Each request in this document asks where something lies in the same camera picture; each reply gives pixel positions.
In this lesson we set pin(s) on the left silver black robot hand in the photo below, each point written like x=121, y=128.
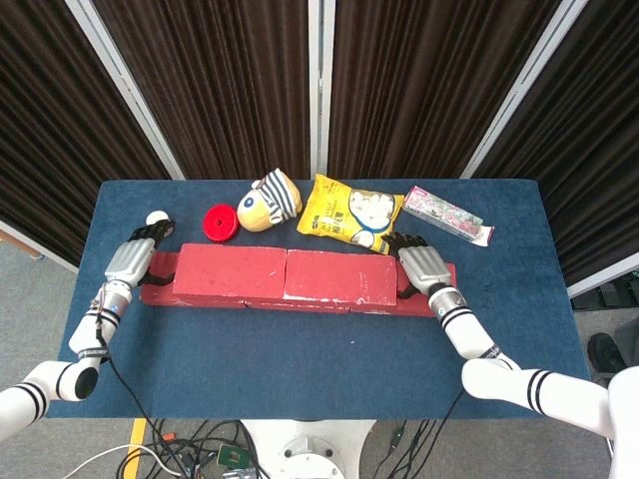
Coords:
x=130, y=259

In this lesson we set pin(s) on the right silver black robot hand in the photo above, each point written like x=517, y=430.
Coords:
x=424, y=267

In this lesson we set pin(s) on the red foam block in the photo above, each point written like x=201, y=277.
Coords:
x=319, y=308
x=419, y=307
x=339, y=277
x=229, y=272
x=160, y=297

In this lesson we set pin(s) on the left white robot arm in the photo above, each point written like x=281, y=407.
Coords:
x=92, y=329

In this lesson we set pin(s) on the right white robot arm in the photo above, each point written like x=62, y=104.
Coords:
x=499, y=381

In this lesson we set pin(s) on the small white jar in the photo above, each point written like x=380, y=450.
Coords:
x=157, y=217

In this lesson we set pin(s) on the toothpaste box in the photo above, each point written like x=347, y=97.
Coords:
x=444, y=214

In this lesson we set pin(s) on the red round lid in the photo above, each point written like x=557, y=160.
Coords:
x=220, y=223

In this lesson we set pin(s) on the yellow snack bag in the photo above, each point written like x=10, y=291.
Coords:
x=334, y=209

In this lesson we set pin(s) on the yellow plush toy striped hat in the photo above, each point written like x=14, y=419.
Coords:
x=264, y=207

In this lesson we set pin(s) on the blue table cloth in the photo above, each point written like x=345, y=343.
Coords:
x=249, y=359

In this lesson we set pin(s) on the brown curtain panel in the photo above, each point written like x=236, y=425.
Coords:
x=424, y=90
x=589, y=149
x=50, y=125
x=214, y=90

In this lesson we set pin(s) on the yellow floor tape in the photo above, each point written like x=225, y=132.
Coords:
x=135, y=444

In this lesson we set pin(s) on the black equipment boxes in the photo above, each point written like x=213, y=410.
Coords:
x=614, y=295

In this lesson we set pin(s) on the black shoe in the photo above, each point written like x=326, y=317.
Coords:
x=606, y=351

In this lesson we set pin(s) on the green circuit board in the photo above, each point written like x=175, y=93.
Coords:
x=232, y=455

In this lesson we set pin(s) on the white partition base rail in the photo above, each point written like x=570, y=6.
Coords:
x=604, y=285
x=35, y=245

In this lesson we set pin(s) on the white partition post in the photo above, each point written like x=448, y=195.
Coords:
x=129, y=95
x=321, y=90
x=523, y=90

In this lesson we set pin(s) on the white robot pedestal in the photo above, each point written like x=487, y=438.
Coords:
x=309, y=444

